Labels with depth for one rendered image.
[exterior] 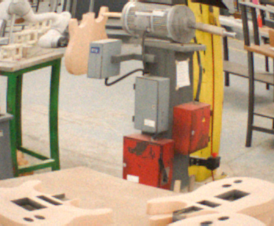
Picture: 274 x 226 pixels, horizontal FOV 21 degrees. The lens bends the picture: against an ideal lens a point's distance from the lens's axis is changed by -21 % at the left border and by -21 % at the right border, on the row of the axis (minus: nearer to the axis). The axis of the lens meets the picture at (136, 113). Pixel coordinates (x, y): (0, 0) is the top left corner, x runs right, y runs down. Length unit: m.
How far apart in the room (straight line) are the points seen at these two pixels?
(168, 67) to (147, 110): 0.24
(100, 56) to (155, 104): 0.37
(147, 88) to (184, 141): 0.33
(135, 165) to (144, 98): 0.35
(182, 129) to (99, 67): 0.52
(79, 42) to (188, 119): 0.79
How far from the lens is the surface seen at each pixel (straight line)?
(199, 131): 4.65
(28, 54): 5.35
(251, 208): 2.22
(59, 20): 5.19
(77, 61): 4.92
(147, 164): 4.63
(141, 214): 2.58
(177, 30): 4.54
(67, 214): 2.13
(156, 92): 4.54
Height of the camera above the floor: 1.78
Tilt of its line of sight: 13 degrees down
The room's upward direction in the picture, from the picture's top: 2 degrees clockwise
